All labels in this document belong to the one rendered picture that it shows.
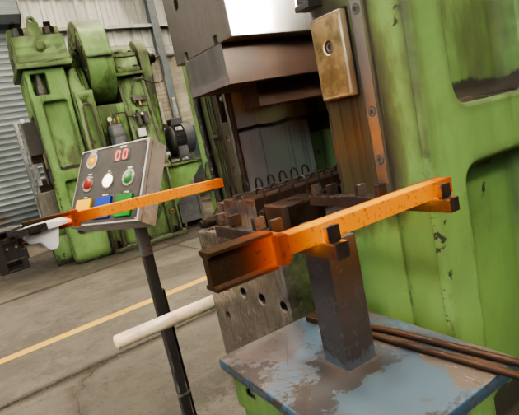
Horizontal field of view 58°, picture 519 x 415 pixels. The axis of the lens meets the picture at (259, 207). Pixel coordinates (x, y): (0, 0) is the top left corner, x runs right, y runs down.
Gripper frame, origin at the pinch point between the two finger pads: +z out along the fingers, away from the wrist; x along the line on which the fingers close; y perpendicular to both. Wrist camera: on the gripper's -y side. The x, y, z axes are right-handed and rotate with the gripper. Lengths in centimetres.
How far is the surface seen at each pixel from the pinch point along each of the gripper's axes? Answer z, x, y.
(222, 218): 18.8, 33.2, 4.2
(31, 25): 105, -477, -168
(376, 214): 27, 61, 5
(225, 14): 42, 12, -35
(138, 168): 33, -43, -4
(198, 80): 42.1, -7.2, -23.9
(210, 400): 51, -85, 107
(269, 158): 67, -19, 2
